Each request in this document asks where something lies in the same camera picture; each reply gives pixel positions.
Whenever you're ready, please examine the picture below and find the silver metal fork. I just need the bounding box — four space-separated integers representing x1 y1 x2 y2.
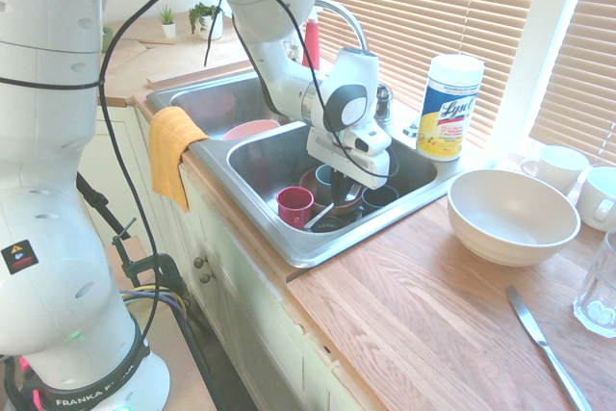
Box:
304 182 363 231

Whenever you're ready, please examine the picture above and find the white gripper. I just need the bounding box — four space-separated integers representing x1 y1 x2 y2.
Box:
306 127 391 206

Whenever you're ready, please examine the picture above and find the Lysol wipes canister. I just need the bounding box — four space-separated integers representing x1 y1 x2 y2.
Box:
416 53 486 163

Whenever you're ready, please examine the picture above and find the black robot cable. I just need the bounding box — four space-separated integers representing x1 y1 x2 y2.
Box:
97 0 348 369

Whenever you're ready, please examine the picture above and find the trailing potted plant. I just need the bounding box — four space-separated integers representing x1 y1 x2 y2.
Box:
188 1 225 41

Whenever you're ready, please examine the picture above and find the grey mug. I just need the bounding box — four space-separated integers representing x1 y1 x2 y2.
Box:
315 164 338 201

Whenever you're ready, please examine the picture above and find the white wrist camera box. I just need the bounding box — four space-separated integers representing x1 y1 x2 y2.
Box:
346 125 393 155

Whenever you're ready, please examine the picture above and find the silver table knife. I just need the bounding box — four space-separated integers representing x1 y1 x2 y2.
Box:
506 284 594 411

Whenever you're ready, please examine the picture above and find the brown wooden bowl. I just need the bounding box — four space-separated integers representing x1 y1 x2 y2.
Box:
298 167 367 219

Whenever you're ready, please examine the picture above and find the wide beige window blind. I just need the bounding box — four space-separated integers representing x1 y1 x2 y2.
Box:
305 0 550 148

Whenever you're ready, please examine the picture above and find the cream base cabinet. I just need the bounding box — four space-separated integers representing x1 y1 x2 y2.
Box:
76 102 386 411

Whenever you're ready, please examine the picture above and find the cream ceramic bowl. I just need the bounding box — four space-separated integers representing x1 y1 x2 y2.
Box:
447 168 582 268

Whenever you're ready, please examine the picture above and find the red spray bottle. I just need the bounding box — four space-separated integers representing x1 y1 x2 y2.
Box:
301 15 321 71

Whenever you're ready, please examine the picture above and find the orange dish cloth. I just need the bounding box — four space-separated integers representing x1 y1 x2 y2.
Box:
147 106 212 214

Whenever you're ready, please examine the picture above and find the pink plastic bowl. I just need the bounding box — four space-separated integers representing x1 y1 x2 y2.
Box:
221 118 282 142

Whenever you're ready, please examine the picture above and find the red mug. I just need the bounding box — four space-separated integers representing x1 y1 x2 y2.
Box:
275 186 316 230

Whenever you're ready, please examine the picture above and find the small upright potted plant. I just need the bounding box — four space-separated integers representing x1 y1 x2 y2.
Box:
157 5 178 39

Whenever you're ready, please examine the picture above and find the metal drain strainer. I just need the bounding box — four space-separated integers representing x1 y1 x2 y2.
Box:
310 217 345 234

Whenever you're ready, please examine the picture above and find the floor cable bundle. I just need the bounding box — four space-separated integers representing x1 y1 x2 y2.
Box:
119 284 227 411

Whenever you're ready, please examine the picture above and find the white ceramic mug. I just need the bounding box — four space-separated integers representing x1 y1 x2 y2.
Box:
520 144 591 198
576 166 616 233

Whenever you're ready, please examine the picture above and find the clear drinking glass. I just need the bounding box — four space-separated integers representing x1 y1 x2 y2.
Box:
572 229 616 339

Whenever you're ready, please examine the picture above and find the stainless steel double sink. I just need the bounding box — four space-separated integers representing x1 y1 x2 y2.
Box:
145 68 482 269

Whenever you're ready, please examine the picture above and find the chrome faucet handle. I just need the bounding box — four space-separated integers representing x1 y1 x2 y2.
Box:
373 83 396 124

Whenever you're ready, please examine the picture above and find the chrome gooseneck faucet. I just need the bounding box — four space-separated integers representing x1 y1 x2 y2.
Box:
312 0 371 57

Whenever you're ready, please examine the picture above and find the navy blue mug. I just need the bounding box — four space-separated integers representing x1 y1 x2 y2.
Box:
361 185 399 214

